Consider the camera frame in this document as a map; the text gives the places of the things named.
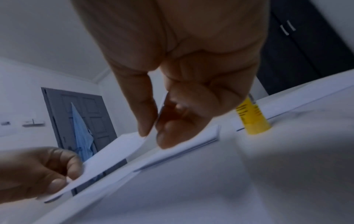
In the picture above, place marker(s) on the person's right hand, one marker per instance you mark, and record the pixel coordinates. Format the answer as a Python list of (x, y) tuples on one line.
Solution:
[(188, 43)]

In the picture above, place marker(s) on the person's left hand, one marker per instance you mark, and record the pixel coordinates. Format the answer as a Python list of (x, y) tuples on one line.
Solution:
[(33, 173)]

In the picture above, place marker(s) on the white paper stack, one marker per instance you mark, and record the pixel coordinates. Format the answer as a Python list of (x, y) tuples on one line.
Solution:
[(310, 98), (77, 197)]

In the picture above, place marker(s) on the single white paper sheet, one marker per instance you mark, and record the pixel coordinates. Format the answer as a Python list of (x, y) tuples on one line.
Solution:
[(177, 151), (105, 159), (221, 188)]

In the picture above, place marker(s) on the yellow glue stick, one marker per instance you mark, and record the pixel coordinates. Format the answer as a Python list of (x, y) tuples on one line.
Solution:
[(251, 118)]

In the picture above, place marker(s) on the blue hanging cloth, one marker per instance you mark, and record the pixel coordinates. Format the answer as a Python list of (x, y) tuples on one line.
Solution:
[(83, 133)]

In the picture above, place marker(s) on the grey door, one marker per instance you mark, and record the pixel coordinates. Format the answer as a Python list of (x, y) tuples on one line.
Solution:
[(97, 122)]

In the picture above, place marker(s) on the black wardrobe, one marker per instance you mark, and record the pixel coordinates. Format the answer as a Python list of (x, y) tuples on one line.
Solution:
[(301, 43)]

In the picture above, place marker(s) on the white wall switch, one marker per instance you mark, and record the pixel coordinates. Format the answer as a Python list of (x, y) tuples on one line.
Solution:
[(33, 123)]

